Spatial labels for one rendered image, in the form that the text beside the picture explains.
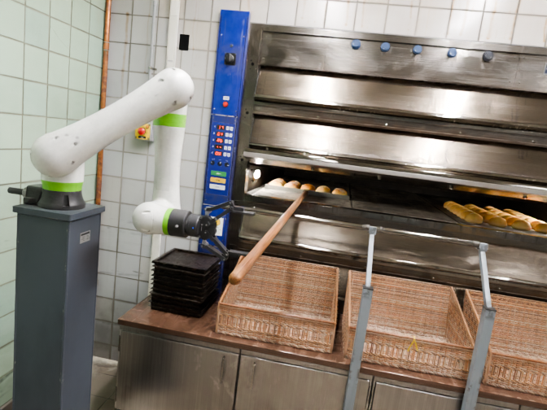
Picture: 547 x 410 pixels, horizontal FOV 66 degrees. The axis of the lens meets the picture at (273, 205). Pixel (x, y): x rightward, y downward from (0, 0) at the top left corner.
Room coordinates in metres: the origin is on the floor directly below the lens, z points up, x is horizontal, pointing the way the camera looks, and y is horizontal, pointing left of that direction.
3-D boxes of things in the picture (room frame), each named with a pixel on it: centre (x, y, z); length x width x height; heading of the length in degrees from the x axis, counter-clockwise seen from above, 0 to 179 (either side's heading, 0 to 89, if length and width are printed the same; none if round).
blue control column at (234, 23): (3.31, 0.18, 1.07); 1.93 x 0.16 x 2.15; 172
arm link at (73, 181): (1.39, 0.71, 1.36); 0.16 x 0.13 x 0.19; 19
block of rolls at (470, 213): (2.58, -1.36, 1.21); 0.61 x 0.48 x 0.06; 172
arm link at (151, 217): (1.39, 0.39, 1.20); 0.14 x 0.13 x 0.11; 81
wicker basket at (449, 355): (1.97, -0.70, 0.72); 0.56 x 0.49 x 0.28; 83
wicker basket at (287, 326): (2.05, -0.10, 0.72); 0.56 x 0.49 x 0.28; 83
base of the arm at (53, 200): (1.41, 0.77, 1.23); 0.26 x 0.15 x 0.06; 82
